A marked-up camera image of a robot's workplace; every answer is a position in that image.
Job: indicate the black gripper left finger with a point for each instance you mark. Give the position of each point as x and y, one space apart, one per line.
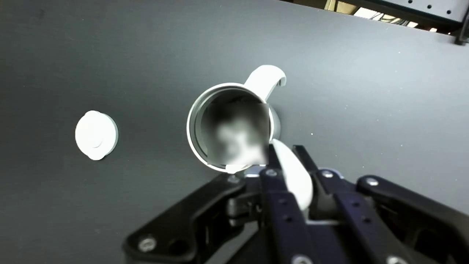
195 227

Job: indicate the white handled bottle brush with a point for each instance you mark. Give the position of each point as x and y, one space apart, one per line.
288 170

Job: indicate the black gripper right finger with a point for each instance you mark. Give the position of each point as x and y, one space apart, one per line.
390 222

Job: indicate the steel flask with white handle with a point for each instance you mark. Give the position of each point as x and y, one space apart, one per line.
225 101

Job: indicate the black perforated breadboard plate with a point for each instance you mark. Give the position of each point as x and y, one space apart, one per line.
439 13

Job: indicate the white round flask lid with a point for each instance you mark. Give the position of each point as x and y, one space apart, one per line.
96 134

